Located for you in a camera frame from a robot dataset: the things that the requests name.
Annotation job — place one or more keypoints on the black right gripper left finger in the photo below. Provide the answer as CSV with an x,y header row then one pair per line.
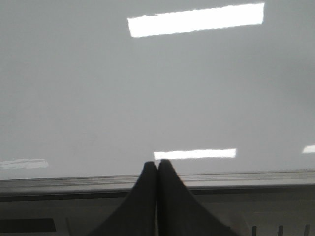
x,y
136,214

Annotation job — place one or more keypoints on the white whiteboard with metal frame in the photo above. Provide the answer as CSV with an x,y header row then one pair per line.
x,y
92,89

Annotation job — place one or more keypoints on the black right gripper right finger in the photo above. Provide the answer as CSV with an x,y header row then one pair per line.
x,y
178,211

